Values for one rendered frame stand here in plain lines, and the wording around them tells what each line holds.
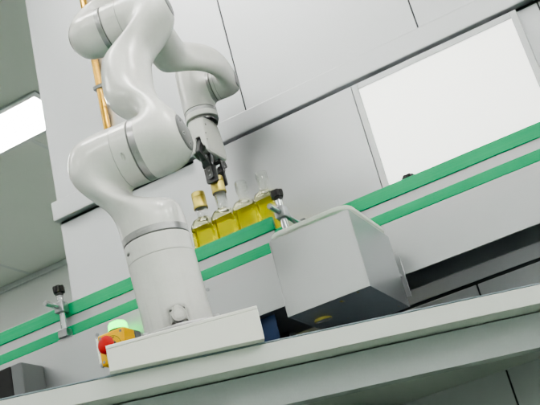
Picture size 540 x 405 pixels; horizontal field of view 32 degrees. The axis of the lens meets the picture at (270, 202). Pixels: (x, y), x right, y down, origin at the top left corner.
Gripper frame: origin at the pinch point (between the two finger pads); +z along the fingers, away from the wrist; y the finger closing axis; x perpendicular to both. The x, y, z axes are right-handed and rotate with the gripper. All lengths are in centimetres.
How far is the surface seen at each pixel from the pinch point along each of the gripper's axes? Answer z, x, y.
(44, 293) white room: -139, -292, -306
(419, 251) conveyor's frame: 39, 44, 5
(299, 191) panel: 6.9, 15.4, -12.2
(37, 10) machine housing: -89, -54, -14
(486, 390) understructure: 66, 43, -16
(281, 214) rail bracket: 23.5, 20.5, 16.0
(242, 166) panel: -6.1, 2.2, -12.1
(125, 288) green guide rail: 23.8, -22.4, 13.9
